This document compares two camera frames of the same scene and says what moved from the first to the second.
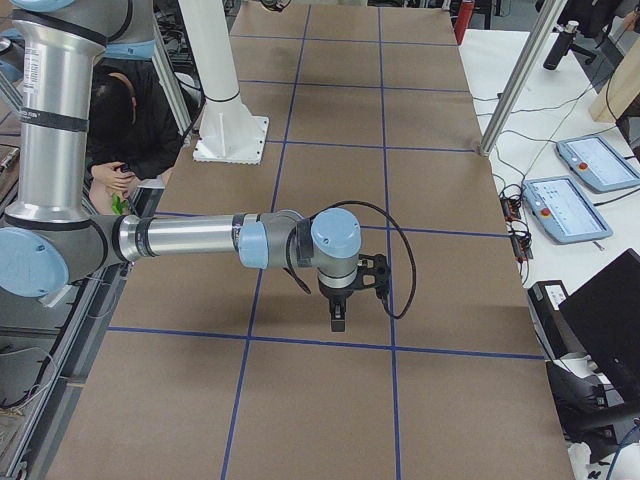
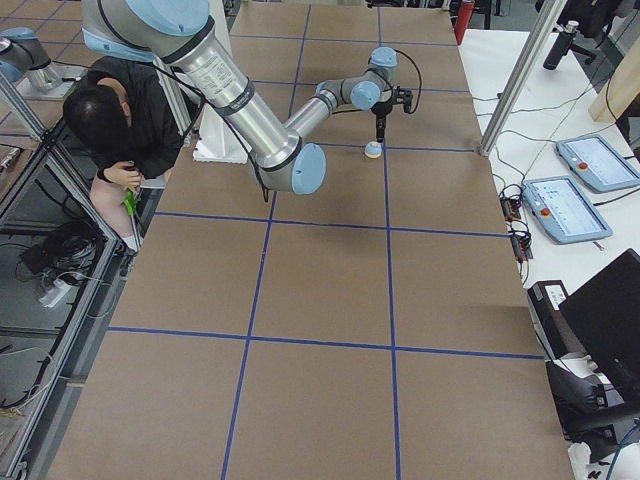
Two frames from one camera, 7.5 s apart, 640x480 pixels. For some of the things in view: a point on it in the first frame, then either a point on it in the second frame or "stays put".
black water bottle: (561, 47) stays put
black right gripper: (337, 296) -> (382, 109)
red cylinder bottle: (463, 20) stays put
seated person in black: (135, 132) stays put
